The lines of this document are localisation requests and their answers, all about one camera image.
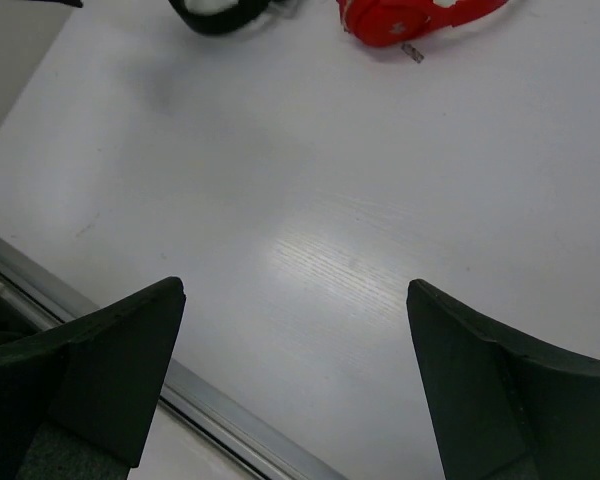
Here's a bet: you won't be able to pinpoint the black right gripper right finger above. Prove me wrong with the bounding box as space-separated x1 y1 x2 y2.
407 279 600 479

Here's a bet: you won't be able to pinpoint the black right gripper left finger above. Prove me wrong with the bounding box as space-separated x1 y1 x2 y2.
0 277 185 479

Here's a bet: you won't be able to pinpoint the black headphones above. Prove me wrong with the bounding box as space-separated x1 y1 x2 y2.
169 0 271 37

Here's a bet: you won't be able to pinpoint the red headphones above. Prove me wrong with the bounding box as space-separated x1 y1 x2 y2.
338 0 507 64

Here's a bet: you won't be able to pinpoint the aluminium front rail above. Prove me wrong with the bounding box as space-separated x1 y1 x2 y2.
0 238 343 479

